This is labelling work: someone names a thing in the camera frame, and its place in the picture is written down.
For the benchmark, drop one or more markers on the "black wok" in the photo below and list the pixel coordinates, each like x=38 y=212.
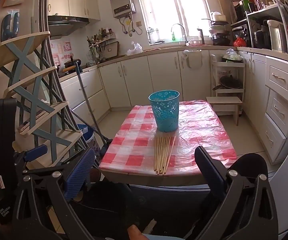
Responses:
x=230 y=82

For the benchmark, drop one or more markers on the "black cooking pot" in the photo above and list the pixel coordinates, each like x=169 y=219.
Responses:
x=261 y=40

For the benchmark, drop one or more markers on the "dark slim tap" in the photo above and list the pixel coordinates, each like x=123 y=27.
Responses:
x=201 y=36

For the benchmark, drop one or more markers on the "white trolley rack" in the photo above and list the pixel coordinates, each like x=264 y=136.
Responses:
x=227 y=64

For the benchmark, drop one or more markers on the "wall outlet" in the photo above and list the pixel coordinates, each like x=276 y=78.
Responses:
x=139 y=23

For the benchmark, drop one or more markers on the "black dish rack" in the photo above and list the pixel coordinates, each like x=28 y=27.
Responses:
x=218 y=36

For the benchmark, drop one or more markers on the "person's right hand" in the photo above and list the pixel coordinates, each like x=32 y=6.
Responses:
x=134 y=233

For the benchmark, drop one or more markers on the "white countertop shelf unit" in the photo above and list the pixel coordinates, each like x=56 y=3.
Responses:
x=263 y=11

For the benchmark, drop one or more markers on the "pink wall stickers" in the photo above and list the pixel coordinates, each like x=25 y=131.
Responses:
x=66 y=47

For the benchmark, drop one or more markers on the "wooden step stool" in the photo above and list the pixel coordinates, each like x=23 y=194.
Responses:
x=223 y=100

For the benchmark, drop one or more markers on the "white base cabinets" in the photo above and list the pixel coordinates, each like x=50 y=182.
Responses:
x=163 y=77

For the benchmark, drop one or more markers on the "wall utensil rack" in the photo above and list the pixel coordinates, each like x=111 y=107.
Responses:
x=96 y=45

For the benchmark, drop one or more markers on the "black countertop appliance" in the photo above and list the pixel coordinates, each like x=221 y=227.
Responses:
x=240 y=31

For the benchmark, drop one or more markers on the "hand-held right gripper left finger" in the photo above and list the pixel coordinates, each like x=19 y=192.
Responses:
x=80 y=172

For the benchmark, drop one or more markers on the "red plastic bag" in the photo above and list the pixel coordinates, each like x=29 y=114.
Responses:
x=240 y=42

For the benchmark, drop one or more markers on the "white plastic container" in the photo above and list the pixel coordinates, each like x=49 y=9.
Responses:
x=218 y=17

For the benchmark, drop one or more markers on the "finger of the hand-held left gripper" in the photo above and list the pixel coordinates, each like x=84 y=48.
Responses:
x=36 y=152

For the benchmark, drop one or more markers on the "kitchen window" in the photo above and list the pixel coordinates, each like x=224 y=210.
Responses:
x=163 y=10

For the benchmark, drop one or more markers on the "bunch of wooden chopsticks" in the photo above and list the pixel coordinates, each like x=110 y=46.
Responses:
x=161 y=155

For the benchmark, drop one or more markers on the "green bottle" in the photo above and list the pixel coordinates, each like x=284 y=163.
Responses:
x=174 y=37

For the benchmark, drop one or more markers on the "white hanging waste bin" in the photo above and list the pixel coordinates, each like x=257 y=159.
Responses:
x=192 y=60

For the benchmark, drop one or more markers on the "small wooden table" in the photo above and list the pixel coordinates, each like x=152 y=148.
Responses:
x=158 y=180

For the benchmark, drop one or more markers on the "red checked plastic tablecloth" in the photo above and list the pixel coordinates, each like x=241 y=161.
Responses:
x=134 y=140

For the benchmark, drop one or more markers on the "bag of green vegetables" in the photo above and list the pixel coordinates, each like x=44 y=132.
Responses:
x=231 y=55

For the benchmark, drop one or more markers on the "chrome kitchen faucet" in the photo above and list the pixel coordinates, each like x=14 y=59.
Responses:
x=186 y=38

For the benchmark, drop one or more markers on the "blue bucket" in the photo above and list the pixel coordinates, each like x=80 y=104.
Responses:
x=86 y=132

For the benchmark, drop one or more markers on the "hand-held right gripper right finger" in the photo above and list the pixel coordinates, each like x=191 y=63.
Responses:
x=210 y=170

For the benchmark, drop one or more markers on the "range hood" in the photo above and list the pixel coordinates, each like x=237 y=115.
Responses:
x=66 y=20

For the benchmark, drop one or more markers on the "white plastic bag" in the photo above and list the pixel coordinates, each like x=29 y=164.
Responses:
x=135 y=50

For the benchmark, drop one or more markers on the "white wall cabinets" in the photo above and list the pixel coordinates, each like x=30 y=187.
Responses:
x=76 y=2

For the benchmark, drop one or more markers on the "white drawer unit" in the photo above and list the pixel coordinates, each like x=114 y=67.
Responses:
x=279 y=77

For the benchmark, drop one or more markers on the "teal perforated plastic basket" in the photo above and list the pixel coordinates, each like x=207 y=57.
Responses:
x=163 y=115

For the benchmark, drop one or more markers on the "wall-mounted gas water heater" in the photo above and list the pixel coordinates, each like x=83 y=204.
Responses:
x=121 y=2

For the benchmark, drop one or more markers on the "white electric water boiler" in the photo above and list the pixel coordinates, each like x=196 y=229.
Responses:
x=276 y=35

